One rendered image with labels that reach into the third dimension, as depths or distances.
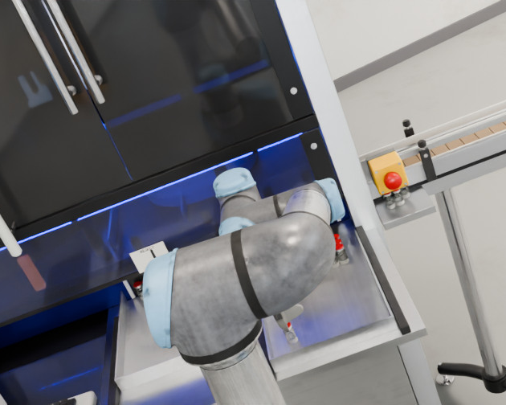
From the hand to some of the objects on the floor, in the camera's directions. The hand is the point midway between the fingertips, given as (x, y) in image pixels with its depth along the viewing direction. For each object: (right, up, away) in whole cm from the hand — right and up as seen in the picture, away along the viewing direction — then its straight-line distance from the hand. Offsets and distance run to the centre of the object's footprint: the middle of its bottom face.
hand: (281, 322), depth 162 cm
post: (+52, -52, +72) cm, 102 cm away
